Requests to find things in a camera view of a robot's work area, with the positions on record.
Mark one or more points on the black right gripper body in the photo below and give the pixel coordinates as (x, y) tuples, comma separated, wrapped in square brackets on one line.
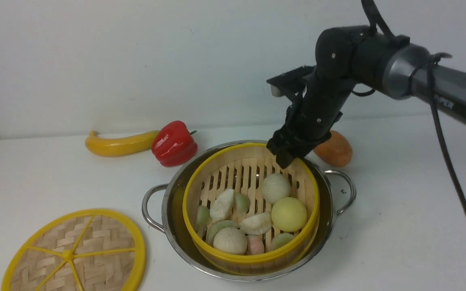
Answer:
[(312, 113)]

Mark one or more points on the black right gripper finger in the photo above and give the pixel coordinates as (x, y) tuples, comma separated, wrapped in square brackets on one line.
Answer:
[(285, 157)]

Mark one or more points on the yellow rimmed bamboo steamer basket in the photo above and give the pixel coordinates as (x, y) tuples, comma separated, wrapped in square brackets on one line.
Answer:
[(243, 167)]

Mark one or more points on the yellow woven bamboo steamer lid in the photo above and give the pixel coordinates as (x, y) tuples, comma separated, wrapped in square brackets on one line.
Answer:
[(88, 250)]

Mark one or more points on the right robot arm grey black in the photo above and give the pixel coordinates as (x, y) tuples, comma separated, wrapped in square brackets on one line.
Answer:
[(345, 57)]

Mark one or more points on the white round bun far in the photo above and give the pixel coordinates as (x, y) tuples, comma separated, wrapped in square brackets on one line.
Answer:
[(275, 187)]

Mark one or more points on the white round bun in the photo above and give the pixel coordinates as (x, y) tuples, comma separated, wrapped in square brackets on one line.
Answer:
[(230, 240), (275, 187)]

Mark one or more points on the brown toy potato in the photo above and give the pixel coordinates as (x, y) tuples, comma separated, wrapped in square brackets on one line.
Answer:
[(337, 151)]

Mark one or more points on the yellow round bun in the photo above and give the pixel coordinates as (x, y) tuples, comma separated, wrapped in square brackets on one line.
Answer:
[(289, 214)]

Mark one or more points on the green dumpling centre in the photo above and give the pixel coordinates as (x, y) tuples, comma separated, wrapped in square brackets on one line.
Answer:
[(242, 204)]

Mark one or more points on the green dumpling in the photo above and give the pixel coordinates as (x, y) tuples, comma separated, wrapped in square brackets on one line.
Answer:
[(281, 240), (242, 204), (213, 230), (203, 219)]

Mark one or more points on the white crescent dumpling centre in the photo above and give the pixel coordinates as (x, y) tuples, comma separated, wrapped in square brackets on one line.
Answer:
[(256, 225)]

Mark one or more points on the white crescent dumpling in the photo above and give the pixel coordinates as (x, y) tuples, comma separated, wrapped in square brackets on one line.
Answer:
[(256, 225), (222, 207)]

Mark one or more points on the white crescent dumpling upper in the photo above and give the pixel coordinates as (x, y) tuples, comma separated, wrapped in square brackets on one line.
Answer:
[(222, 207)]

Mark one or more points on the green dumpling near right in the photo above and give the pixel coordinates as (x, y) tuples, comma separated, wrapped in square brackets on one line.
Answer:
[(281, 240)]

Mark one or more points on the pink small dumpling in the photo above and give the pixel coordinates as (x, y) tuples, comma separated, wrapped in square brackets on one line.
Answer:
[(255, 245)]

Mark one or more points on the white round bun near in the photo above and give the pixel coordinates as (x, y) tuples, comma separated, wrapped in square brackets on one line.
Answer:
[(230, 240)]

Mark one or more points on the green dumpling far left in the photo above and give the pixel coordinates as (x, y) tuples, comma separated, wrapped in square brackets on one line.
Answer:
[(203, 219)]

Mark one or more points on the green dumpling lower left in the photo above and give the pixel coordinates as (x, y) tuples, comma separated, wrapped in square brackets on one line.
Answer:
[(213, 230)]

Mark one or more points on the red toy bell pepper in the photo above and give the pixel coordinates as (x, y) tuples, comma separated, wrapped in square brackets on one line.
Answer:
[(174, 145)]

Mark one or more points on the yellow toy banana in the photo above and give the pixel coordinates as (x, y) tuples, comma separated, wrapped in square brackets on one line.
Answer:
[(119, 146)]

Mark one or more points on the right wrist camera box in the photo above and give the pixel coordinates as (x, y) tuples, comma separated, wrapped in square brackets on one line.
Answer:
[(290, 83)]

